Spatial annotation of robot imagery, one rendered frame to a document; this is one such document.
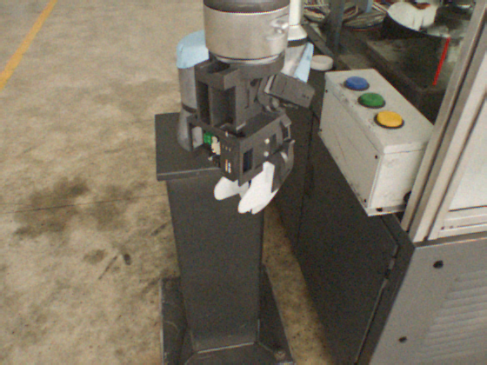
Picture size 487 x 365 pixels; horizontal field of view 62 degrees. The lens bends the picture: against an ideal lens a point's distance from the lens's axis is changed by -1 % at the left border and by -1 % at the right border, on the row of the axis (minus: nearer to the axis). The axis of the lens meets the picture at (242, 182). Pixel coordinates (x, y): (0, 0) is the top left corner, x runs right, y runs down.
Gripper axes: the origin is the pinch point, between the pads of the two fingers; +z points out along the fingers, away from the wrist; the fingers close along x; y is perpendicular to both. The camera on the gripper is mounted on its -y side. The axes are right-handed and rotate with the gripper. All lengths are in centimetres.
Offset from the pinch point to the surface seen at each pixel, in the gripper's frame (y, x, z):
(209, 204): -16.4, -26.1, 27.4
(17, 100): -56, -244, 91
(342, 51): -86, -34, 15
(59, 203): -20, -130, 91
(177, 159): -13.9, -32.0, 16.3
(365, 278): -31, 7, 41
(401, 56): -72, -11, 6
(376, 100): -35.2, -0.7, 0.3
